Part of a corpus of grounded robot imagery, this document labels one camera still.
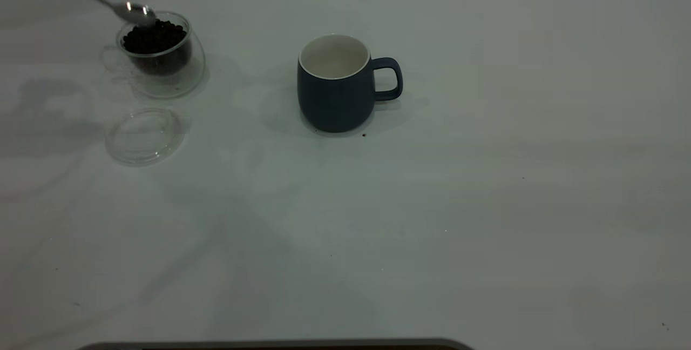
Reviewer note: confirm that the dark blue grey ceramic mug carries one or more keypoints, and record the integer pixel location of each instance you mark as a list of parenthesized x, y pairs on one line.
[(334, 101)]

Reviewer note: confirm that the dark coffee beans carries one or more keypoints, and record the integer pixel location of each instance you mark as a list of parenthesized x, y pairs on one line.
[(154, 39)]

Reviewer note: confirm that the clear glass lid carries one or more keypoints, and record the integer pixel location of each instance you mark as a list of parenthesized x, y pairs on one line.
[(143, 136)]

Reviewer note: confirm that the clear double wall glass cup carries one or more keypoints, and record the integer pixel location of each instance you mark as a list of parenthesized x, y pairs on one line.
[(181, 82)]

